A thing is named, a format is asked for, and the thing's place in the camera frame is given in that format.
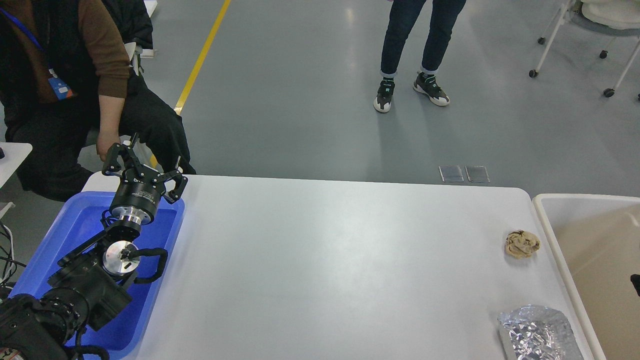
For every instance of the seated person brown sweater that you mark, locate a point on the seated person brown sweater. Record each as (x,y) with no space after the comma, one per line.
(64,71)

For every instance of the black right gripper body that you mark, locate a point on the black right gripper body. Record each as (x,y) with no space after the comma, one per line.
(635,281)

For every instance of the crumpled aluminium foil tray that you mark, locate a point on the crumpled aluminium foil tray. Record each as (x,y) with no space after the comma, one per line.
(535,332)

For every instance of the right metal floor plate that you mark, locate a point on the right metal floor plate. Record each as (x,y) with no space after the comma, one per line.
(477,174)

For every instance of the blue lanyard name badge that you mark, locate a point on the blue lanyard name badge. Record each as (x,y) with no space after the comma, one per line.
(58,86)

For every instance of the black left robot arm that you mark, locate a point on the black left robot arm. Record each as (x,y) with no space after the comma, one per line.
(90,288)

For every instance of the left metal floor plate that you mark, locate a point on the left metal floor plate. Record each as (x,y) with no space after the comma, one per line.
(451,174)

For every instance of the blue plastic bin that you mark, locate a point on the blue plastic bin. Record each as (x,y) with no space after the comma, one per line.
(78,221)

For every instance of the metal floor plate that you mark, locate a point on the metal floor plate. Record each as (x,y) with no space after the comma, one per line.
(451,174)
(477,174)

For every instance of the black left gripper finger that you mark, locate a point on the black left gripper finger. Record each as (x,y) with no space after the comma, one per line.
(173,183)
(121,160)

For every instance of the crumpled brown paper ball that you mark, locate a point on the crumpled brown paper ball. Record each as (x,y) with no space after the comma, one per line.
(521,244)

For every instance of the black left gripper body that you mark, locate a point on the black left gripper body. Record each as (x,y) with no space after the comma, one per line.
(138,196)

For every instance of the beige plastic bin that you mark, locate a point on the beige plastic bin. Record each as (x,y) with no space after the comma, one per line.
(595,241)

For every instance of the white office chair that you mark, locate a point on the white office chair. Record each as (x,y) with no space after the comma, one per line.
(612,18)

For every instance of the white side table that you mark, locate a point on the white side table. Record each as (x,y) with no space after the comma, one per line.
(14,155)

